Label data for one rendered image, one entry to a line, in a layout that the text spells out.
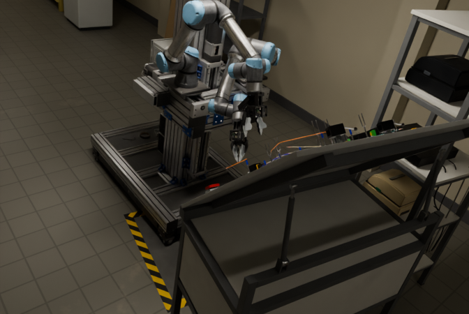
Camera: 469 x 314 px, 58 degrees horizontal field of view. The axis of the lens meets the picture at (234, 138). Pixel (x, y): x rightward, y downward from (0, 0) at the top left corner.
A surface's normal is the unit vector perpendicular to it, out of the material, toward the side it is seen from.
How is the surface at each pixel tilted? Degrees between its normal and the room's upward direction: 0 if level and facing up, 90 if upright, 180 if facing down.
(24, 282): 0
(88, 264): 0
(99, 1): 90
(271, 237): 0
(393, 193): 90
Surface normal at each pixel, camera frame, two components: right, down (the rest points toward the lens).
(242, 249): 0.15, -0.84
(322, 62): -0.77, 0.22
